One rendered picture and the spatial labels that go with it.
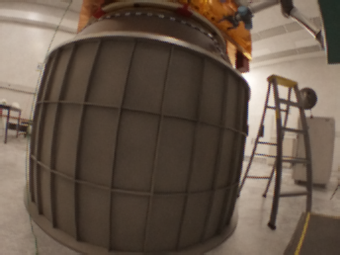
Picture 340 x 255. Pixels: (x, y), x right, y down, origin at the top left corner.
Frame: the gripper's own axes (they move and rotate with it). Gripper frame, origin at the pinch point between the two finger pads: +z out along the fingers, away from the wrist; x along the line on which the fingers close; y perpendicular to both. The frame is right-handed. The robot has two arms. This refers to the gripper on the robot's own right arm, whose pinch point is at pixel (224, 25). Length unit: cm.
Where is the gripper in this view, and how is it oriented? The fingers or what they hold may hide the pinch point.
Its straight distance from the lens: 167.3
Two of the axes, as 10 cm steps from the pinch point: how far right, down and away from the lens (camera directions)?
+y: -1.3, 9.9, -0.7
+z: -5.6, -0.2, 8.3
